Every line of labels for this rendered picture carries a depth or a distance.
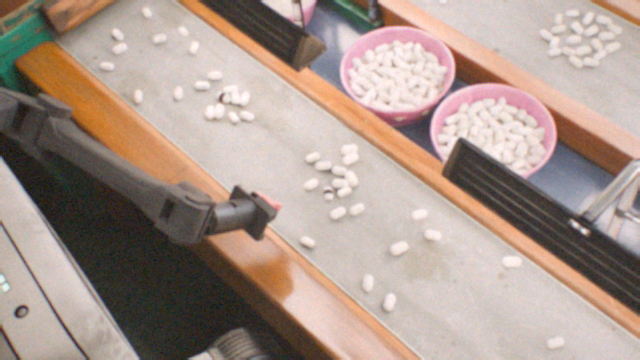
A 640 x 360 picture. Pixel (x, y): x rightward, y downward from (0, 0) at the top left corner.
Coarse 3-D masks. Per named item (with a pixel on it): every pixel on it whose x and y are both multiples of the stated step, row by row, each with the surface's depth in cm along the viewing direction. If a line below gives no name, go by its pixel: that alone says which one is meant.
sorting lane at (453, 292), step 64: (128, 0) 209; (128, 64) 195; (192, 64) 193; (256, 64) 192; (192, 128) 182; (256, 128) 180; (320, 128) 179; (320, 192) 169; (384, 192) 167; (320, 256) 160; (384, 256) 158; (448, 256) 157; (384, 320) 151; (448, 320) 149; (512, 320) 148; (576, 320) 147
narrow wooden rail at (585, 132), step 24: (360, 0) 202; (384, 0) 197; (408, 24) 193; (432, 24) 191; (456, 48) 186; (480, 48) 185; (456, 72) 191; (480, 72) 184; (504, 72) 180; (552, 96) 175; (576, 120) 171; (600, 120) 170; (576, 144) 175; (600, 144) 169; (624, 144) 166; (600, 168) 174; (624, 168) 168
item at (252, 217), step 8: (240, 184) 148; (232, 192) 148; (240, 192) 147; (232, 200) 143; (240, 200) 144; (248, 200) 145; (240, 208) 142; (248, 208) 143; (256, 208) 145; (264, 208) 144; (240, 216) 141; (248, 216) 143; (256, 216) 145; (264, 216) 144; (272, 216) 144; (240, 224) 142; (248, 224) 144; (256, 224) 145; (264, 224) 144; (248, 232) 147; (256, 232) 145; (264, 232) 145; (256, 240) 146
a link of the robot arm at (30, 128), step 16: (0, 96) 144; (16, 96) 146; (0, 112) 139; (16, 112) 149; (32, 112) 146; (48, 112) 146; (0, 128) 143; (16, 128) 151; (32, 128) 147; (32, 144) 147
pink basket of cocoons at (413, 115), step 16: (384, 32) 191; (400, 32) 191; (416, 32) 190; (352, 48) 189; (368, 48) 192; (432, 48) 189; (352, 64) 190; (448, 64) 185; (448, 80) 182; (352, 96) 179; (384, 112) 177; (400, 112) 176; (416, 112) 179
